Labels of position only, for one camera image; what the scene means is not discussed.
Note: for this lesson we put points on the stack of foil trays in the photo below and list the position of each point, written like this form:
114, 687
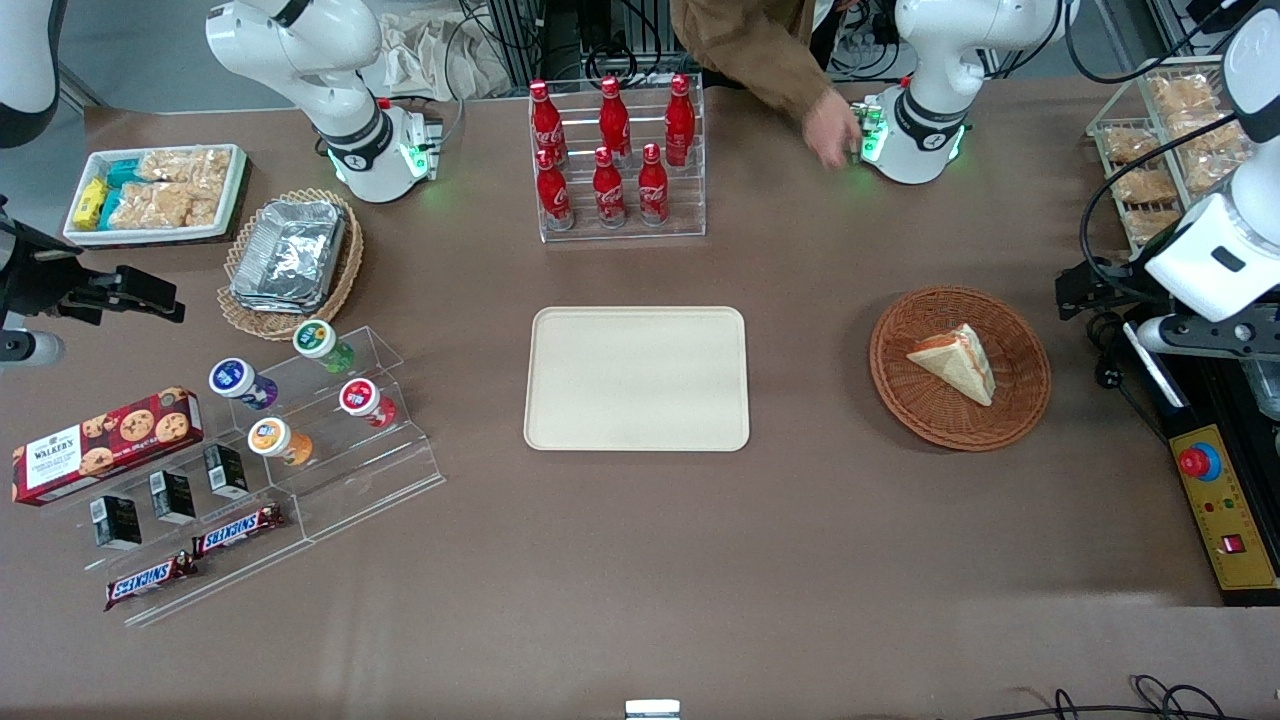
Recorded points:
288, 255

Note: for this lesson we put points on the small black box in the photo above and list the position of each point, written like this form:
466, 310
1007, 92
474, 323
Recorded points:
116, 522
172, 497
226, 471

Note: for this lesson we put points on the brown sleeved forearm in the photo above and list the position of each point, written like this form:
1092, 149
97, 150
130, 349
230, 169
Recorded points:
745, 45

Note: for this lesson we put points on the yellow emergency stop box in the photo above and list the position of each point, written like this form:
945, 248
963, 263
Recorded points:
1225, 510

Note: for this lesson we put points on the beige plastic tray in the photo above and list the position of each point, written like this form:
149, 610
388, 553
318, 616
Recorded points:
636, 380

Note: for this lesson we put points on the clear rice cracker pack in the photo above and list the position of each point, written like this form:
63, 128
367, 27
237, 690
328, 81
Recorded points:
190, 168
150, 206

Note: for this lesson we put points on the light wicker basket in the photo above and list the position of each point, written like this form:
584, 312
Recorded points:
345, 270

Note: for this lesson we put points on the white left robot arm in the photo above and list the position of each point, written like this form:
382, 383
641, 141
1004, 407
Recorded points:
925, 110

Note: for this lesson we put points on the white rectangular snack tray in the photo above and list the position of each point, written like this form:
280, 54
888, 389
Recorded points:
235, 190

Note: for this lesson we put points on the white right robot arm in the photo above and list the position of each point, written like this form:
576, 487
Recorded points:
350, 150

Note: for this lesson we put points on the triangular sandwich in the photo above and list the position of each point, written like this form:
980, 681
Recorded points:
958, 362

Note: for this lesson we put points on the brown wicker basket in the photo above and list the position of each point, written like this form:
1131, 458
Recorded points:
950, 425

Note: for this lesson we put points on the red cola bottle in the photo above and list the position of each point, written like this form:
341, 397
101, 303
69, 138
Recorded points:
545, 122
680, 122
608, 192
554, 195
653, 190
614, 118

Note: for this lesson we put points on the purple lid cup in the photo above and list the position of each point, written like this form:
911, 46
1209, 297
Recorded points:
234, 378

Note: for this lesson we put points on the green lid cup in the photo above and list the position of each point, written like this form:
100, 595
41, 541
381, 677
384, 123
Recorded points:
318, 340

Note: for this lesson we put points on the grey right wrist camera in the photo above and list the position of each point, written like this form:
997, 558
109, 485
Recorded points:
35, 348

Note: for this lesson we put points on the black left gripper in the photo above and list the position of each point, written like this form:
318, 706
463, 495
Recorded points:
1108, 281

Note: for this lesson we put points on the clear bagged pastry pack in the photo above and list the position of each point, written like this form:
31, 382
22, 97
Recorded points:
1130, 146
1200, 132
1182, 95
1144, 187
1150, 226
1210, 170

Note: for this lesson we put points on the red lid cup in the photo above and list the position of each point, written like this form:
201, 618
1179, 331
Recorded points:
360, 397

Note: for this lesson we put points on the bare person hand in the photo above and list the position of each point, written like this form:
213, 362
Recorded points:
832, 128

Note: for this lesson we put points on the red Walkers cookie box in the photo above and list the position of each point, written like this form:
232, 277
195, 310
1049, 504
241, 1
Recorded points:
100, 445

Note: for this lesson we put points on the orange lid cup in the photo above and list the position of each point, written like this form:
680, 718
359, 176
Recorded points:
272, 437

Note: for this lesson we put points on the yellow snack pack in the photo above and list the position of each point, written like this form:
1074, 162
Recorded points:
90, 203

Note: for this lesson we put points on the clear acrylic bottle rack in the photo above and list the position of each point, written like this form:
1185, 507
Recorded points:
690, 225

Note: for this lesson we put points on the teal snack pack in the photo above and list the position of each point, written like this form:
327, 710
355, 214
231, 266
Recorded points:
124, 174
111, 208

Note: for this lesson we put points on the Snickers chocolate bar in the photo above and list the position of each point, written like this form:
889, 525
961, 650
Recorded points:
238, 530
150, 581

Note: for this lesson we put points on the black machine with metal pan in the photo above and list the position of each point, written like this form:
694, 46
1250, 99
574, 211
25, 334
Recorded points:
1215, 395

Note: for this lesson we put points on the clear acrylic step display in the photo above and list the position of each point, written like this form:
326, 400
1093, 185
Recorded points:
350, 480

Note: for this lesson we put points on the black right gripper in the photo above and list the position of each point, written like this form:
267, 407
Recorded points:
38, 278

